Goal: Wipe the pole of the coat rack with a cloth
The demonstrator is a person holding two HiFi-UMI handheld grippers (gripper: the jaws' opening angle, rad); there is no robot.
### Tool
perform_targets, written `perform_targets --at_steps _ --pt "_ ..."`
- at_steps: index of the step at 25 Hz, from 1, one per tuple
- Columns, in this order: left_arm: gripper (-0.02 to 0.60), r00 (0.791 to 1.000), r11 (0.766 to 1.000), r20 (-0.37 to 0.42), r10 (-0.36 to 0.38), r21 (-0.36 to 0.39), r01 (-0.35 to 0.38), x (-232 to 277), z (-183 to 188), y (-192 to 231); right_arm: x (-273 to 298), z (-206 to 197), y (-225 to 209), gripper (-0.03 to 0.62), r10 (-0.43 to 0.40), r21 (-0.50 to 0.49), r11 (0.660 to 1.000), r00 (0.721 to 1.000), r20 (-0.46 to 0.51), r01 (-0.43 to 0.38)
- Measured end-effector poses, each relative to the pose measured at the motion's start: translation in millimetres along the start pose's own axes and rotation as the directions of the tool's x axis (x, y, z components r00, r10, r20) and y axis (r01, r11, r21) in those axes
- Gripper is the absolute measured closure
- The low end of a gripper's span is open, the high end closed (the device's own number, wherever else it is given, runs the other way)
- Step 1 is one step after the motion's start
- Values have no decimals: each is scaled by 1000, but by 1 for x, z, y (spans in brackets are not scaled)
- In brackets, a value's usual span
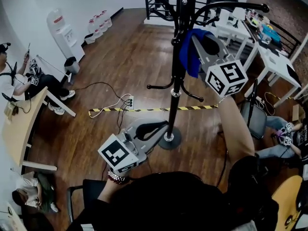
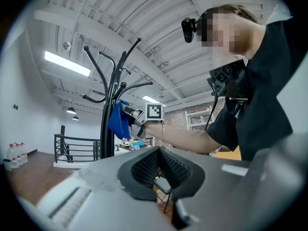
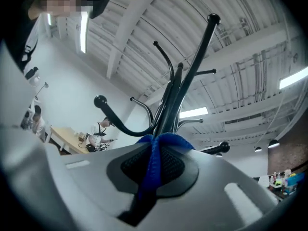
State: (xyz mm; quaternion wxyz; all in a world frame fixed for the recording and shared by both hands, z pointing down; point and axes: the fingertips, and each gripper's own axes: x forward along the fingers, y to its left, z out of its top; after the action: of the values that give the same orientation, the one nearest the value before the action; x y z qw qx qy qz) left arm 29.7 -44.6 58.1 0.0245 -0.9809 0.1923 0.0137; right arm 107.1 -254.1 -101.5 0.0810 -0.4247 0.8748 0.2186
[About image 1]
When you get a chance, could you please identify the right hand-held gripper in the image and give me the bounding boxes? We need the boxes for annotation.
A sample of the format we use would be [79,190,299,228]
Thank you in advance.
[191,33,249,98]

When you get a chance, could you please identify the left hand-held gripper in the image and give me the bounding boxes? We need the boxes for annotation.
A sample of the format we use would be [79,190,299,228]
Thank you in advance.
[97,118,169,176]

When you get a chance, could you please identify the blue cloth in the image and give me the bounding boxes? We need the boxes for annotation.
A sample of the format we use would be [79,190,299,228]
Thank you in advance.
[179,28,215,78]

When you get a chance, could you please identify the black coat rack stand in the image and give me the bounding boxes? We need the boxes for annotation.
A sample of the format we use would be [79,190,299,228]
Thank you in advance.
[102,0,270,150]

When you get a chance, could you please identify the person's left forearm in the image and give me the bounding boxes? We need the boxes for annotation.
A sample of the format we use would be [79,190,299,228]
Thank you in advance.
[97,180,126,204]

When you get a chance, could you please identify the white table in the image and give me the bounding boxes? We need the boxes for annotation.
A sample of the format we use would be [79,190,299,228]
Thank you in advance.
[211,7,253,57]
[293,82,308,101]
[245,41,302,108]

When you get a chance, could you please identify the yellow black hazard tape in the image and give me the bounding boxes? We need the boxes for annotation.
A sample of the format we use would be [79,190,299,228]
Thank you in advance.
[88,104,219,118]

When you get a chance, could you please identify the white box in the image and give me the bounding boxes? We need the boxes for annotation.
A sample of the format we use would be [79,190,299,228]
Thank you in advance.
[220,8,230,26]

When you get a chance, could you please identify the teal box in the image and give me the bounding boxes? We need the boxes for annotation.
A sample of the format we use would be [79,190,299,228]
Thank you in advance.
[261,24,282,43]

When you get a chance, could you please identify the person's black shirt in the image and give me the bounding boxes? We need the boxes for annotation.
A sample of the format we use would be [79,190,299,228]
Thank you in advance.
[64,153,280,231]

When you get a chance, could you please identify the black pad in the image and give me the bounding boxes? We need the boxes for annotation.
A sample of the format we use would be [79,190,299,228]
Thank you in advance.
[286,64,301,86]

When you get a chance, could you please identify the white mop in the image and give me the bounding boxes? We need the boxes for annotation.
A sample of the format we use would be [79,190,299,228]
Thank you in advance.
[36,54,73,83]

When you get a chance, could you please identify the grey bin with black bag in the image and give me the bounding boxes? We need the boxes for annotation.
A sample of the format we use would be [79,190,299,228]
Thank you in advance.
[64,56,80,75]

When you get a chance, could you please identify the cardboard box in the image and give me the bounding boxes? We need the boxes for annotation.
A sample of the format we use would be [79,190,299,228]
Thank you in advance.
[292,104,306,122]

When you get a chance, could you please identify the group of clear water jugs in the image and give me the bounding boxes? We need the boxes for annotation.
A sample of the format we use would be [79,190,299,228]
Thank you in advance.
[87,9,113,39]

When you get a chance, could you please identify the white water dispenser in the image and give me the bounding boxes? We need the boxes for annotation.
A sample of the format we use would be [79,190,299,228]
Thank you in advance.
[46,8,86,62]

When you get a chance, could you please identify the beige desk with white legs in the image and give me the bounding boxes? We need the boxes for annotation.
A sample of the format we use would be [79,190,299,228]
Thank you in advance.
[1,86,77,172]

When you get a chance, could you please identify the small beige box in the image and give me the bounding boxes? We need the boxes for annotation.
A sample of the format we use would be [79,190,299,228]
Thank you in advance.
[4,102,20,122]

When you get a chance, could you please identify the yellow table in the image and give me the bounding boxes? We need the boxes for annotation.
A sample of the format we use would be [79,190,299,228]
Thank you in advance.
[271,175,304,231]

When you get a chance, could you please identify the black floor cable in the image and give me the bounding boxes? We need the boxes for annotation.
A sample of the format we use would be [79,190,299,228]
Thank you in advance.
[116,104,129,136]
[72,81,128,105]

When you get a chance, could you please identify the white floor cable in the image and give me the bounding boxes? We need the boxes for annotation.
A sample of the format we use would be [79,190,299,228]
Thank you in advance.
[88,93,132,119]

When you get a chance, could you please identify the beaded bracelets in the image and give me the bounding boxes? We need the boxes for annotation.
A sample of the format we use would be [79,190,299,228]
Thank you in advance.
[107,169,130,185]

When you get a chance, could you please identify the white metal post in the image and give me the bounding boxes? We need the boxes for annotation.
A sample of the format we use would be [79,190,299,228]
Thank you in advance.
[289,31,308,60]

